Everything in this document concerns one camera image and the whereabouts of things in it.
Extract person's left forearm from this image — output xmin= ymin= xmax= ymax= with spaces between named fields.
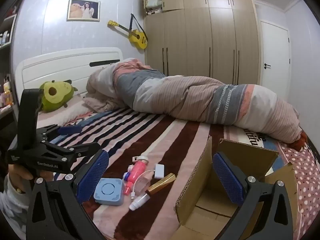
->
xmin=0 ymin=176 xmax=33 ymax=240

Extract white door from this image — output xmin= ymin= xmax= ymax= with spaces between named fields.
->
xmin=260 ymin=20 xmax=292 ymax=88

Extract gold lipstick tube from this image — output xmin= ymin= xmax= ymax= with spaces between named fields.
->
xmin=146 ymin=173 xmax=176 ymax=196

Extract white bed headboard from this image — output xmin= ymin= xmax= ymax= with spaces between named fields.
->
xmin=15 ymin=47 xmax=124 ymax=105

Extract white adapter with cable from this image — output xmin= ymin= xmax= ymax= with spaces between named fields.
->
xmin=130 ymin=164 xmax=170 ymax=198

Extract row of small jars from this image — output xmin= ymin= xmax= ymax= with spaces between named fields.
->
xmin=0 ymin=30 xmax=12 ymax=46

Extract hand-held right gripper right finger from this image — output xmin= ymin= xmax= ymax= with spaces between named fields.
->
xmin=212 ymin=152 xmax=293 ymax=240

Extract green avocado plush toy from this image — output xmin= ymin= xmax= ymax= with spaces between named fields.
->
xmin=39 ymin=80 xmax=78 ymax=113

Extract clear perfume bottle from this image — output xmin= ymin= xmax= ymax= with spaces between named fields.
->
xmin=136 ymin=175 xmax=153 ymax=188

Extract white wall shelf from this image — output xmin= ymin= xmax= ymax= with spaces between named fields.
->
xmin=0 ymin=12 xmax=19 ymax=120

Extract yellow guitar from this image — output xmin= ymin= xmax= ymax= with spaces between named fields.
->
xmin=107 ymin=14 xmax=148 ymax=50

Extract striped plush blanket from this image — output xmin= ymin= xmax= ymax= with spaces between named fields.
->
xmin=37 ymin=106 xmax=314 ymax=240

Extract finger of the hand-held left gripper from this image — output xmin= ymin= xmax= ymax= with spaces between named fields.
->
xmin=45 ymin=141 xmax=100 ymax=162
xmin=36 ymin=125 xmax=83 ymax=137

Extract red cloth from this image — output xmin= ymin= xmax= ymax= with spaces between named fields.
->
xmin=291 ymin=131 xmax=309 ymax=152

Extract framed wall picture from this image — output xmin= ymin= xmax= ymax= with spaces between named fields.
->
xmin=66 ymin=0 xmax=101 ymax=22

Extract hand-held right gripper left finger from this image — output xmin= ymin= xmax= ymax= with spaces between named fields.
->
xmin=26 ymin=149 xmax=110 ymax=240

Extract beige wooden wardrobe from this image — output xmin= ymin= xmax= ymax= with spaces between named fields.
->
xmin=142 ymin=0 xmax=262 ymax=87

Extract small white bottle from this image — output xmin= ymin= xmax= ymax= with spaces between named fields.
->
xmin=129 ymin=194 xmax=151 ymax=211

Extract pink bottle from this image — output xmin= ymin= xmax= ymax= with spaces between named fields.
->
xmin=124 ymin=155 xmax=148 ymax=196

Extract row of cosmetic bottles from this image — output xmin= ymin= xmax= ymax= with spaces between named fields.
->
xmin=0 ymin=74 xmax=14 ymax=108

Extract striped grey pink duvet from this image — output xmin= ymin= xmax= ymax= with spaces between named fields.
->
xmin=82 ymin=58 xmax=303 ymax=144

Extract folded linens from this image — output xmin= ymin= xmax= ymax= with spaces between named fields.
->
xmin=146 ymin=0 xmax=162 ymax=15

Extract person's left hand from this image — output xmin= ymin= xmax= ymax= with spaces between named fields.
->
xmin=7 ymin=165 xmax=53 ymax=182

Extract blue square device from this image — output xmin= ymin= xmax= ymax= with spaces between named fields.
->
xmin=94 ymin=177 xmax=125 ymax=206

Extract cardboard box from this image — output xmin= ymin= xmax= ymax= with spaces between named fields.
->
xmin=174 ymin=136 xmax=297 ymax=240

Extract pink pillow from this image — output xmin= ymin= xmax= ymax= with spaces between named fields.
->
xmin=37 ymin=96 xmax=88 ymax=125

